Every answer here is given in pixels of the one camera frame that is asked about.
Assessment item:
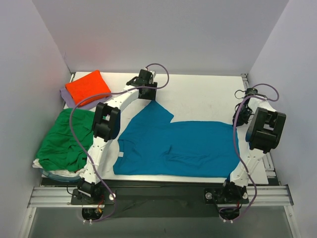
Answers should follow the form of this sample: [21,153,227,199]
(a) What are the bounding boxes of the white t shirt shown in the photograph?
[32,159,85,178]

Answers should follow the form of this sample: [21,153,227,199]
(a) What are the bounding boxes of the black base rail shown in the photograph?
[41,178,249,221]

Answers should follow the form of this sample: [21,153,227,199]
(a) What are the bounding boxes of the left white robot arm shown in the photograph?
[77,69,158,204]

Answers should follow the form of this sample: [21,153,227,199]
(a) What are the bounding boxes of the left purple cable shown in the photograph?
[69,63,170,223]

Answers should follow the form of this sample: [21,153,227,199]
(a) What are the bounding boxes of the teal blue t shirt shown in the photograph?
[113,102,239,178]

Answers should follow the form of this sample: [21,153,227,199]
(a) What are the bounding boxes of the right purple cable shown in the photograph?
[219,83,280,223]

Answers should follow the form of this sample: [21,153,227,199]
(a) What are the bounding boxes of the aluminium front frame rail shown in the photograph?
[28,186,294,208]

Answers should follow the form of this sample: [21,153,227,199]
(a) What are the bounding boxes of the green t shirt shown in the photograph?
[36,108,94,172]

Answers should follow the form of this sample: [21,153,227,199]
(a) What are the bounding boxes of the folded orange t shirt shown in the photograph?
[65,70,111,105]

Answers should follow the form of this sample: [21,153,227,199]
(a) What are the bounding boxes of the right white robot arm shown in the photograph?
[219,87,286,202]

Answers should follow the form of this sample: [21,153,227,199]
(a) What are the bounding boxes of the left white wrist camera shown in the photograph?
[148,70,156,84]

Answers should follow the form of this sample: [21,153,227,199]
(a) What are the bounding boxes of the light blue t shirt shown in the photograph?
[40,169,81,183]

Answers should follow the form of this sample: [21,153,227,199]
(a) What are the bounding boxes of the purple cable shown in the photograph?
[69,63,170,223]
[219,83,280,223]

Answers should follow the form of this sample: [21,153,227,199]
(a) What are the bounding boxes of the folded lavender t shirt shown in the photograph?
[60,87,111,110]

